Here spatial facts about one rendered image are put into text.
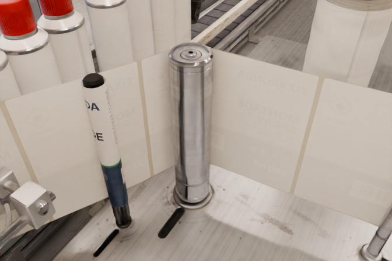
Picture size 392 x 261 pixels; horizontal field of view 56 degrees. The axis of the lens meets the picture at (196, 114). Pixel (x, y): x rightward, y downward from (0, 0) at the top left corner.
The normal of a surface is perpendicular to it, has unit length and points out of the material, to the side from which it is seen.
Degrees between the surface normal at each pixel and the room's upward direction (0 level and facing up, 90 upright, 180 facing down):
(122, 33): 90
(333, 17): 90
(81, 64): 90
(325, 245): 0
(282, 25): 0
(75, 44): 90
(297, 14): 0
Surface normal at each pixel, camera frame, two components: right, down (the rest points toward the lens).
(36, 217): 0.86, 0.33
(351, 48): -0.22, 0.64
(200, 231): 0.00, -0.77
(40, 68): 0.65, 0.48
